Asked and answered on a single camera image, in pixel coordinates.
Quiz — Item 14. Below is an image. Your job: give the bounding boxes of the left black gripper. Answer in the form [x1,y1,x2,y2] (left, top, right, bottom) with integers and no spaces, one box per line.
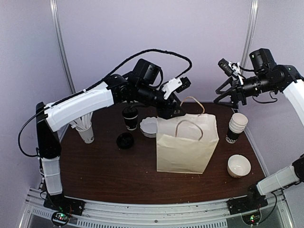
[135,83,187,120]

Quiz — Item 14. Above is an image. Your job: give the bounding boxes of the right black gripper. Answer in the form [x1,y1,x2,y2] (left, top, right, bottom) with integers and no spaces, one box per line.
[214,72,276,109]

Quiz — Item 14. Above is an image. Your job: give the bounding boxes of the kraft paper takeout bag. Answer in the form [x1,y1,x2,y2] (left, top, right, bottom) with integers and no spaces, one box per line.
[156,97,219,174]

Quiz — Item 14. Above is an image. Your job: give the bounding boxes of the black plastic cup lid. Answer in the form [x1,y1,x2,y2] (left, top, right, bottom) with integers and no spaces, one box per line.
[122,106,138,119]

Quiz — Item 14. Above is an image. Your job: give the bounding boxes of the black white paper coffee cup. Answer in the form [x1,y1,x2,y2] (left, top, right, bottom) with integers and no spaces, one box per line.
[123,116,138,131]

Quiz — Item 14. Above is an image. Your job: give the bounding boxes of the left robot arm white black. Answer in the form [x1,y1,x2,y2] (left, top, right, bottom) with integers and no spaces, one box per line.
[32,58,186,211]

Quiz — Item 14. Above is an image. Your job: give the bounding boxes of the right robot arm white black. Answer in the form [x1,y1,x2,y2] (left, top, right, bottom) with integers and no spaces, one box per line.
[214,48,304,210]

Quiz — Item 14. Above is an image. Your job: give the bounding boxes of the stack of paper cups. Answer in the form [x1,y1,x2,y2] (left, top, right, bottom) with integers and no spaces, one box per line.
[226,113,248,144]

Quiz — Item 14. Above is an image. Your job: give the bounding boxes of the white scalloped dish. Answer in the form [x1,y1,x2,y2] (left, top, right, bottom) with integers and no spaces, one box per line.
[140,117,157,138]

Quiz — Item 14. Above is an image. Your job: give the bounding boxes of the stack of black lids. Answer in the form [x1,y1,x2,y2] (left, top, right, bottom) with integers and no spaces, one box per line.
[116,132,134,149]

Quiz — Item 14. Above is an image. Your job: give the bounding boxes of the white ceramic bowl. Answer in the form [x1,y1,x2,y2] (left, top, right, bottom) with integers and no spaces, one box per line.
[227,154,251,179]

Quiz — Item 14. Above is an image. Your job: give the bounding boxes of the paper cup holding straws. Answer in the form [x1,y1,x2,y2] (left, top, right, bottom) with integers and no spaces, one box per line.
[76,125,95,144]

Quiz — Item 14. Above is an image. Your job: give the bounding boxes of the wrapped white straws bundle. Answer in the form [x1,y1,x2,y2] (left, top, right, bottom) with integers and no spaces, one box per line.
[69,112,93,131]

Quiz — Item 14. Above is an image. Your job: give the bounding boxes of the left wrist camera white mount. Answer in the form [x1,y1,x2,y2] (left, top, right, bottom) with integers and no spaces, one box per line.
[161,77,191,100]

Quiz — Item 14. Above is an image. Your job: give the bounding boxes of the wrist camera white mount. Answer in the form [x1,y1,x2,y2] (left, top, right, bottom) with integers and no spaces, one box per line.
[218,58,243,84]
[161,77,191,100]

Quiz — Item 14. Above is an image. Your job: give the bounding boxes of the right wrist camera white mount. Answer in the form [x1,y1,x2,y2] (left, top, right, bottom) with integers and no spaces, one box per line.
[218,58,243,84]

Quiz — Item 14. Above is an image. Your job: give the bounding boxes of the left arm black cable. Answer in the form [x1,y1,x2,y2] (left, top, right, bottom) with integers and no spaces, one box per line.
[18,48,193,157]

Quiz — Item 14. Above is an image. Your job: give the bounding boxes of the right aluminium frame post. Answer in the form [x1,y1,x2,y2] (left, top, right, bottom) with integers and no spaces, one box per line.
[240,0,259,67]

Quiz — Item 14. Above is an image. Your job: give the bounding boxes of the aluminium frame post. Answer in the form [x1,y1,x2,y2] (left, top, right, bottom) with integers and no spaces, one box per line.
[240,0,259,67]
[49,0,76,94]

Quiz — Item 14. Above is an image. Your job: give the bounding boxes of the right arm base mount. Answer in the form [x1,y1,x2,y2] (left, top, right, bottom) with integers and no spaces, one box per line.
[227,195,268,226]

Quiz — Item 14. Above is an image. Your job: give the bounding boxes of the aluminium front rail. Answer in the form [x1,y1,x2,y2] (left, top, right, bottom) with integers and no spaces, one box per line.
[23,187,293,228]

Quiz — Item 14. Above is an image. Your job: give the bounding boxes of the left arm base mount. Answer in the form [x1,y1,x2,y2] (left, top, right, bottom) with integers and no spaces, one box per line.
[43,193,85,227]

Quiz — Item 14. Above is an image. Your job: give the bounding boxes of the left aluminium frame post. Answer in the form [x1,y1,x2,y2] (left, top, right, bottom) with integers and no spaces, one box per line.
[49,0,76,94]

